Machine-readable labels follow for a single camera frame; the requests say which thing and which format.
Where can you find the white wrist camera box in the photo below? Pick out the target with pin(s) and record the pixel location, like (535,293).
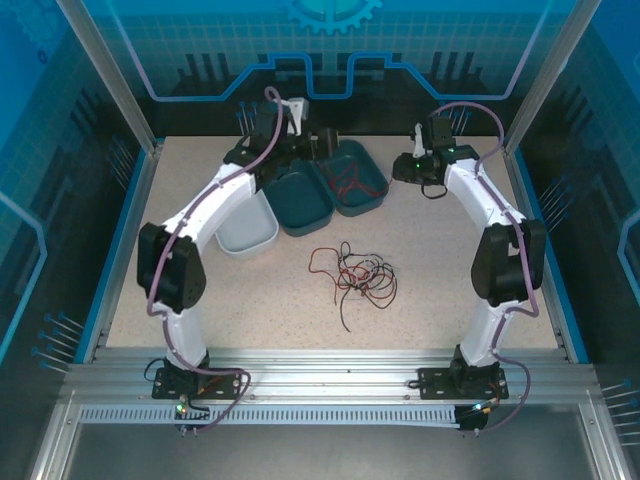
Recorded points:
(295,107)
(422,142)

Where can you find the white plastic bin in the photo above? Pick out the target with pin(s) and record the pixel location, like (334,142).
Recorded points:
(247,235)

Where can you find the aluminium side rail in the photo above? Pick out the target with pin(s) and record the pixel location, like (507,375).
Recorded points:
(519,175)
(139,210)

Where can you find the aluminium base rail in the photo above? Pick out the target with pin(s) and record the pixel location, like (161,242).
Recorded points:
(325,380)

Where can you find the aluminium frame post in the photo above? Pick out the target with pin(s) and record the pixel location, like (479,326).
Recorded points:
(545,75)
(116,75)

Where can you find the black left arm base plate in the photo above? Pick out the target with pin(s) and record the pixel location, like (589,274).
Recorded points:
(225,382)

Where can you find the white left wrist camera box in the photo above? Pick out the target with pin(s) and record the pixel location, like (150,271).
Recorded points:
(295,107)

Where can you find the black controller box with LED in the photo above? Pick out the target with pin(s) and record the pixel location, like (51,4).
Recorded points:
(472,417)
(192,417)

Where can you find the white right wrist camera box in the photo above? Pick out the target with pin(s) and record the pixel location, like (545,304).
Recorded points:
(422,142)

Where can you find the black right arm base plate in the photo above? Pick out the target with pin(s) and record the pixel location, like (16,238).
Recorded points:
(435,382)

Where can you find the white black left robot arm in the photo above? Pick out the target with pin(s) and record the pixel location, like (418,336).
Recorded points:
(220,195)

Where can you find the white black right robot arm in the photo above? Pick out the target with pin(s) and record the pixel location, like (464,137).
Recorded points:
(470,195)

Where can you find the teal plastic bin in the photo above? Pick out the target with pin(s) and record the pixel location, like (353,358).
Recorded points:
(297,200)
(357,150)

